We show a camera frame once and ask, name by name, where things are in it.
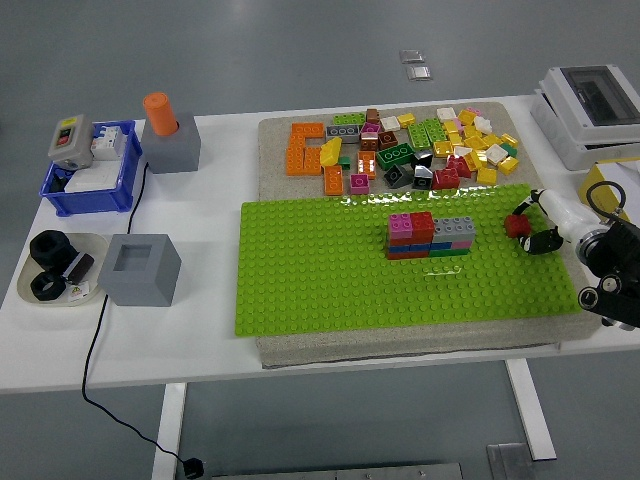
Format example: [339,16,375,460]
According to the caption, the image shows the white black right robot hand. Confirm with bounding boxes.
[512,187,595,258]

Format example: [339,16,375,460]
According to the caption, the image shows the red square toy brick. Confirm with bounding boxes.
[447,154,474,180]
[503,213,532,239]
[430,168,461,192]

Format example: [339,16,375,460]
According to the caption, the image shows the grey long toy brick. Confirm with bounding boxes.
[433,215,477,239]
[325,124,362,144]

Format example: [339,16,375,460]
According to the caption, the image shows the red tall toy brick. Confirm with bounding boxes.
[410,211,436,242]

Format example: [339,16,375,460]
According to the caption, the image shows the pink square toy brick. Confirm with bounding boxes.
[388,213,414,238]

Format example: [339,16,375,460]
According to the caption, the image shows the dark grey sloped brick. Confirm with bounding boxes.
[383,164,412,189]

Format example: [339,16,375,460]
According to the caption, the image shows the dark green long brick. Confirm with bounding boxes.
[376,144,417,171]

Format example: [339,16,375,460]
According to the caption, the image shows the orange brick white studs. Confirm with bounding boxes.
[356,151,378,180]

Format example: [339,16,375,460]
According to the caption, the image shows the orange long toy brick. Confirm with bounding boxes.
[303,146,324,176]
[323,164,347,197]
[291,122,326,141]
[285,137,307,177]

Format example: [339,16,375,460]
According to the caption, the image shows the yellow sloped toy brick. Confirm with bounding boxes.
[319,138,344,167]

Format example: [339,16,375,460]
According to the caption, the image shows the green studded baseplate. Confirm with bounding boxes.
[233,183,584,338]

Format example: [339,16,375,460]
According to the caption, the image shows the yellow white cardboard box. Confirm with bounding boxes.
[579,158,640,217]

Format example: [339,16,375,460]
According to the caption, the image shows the white junction box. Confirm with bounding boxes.
[529,88,640,172]

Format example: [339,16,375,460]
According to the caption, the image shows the white table leg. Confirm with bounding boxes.
[151,381,189,480]
[503,358,559,462]

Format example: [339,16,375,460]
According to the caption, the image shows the small grey metal plate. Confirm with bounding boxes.
[486,442,532,480]

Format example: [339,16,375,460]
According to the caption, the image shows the long grey metal plate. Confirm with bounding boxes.
[209,462,465,480]

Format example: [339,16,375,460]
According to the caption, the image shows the grey block round hole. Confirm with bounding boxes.
[140,113,203,175]

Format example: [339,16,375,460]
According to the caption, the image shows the orange cylinder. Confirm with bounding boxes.
[142,91,181,138]

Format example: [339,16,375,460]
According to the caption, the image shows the grey block square recess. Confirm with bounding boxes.
[97,233,183,308]

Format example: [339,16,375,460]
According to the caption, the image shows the white circuit breaker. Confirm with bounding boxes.
[89,124,124,162]

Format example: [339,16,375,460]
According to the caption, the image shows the beige shallow tray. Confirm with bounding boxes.
[16,231,109,308]

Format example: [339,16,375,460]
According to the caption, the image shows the blue plastic bin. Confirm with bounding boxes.
[39,119,144,218]

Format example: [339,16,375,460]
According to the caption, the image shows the brown sanding roller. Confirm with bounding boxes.
[61,252,96,284]

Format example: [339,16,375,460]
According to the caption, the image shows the large black hex nut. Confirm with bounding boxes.
[29,229,77,265]

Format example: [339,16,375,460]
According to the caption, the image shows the small black hex nut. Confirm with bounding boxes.
[30,271,67,303]

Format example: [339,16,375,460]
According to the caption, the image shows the white enclosure clear lid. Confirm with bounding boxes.
[541,64,640,147]

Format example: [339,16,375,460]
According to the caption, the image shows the black power cord with plug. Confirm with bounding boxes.
[81,160,206,479]

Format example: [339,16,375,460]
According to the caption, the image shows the white flat switch plate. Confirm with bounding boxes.
[63,166,122,194]

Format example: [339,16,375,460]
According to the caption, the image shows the grey push-button switch box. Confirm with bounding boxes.
[47,114,96,169]

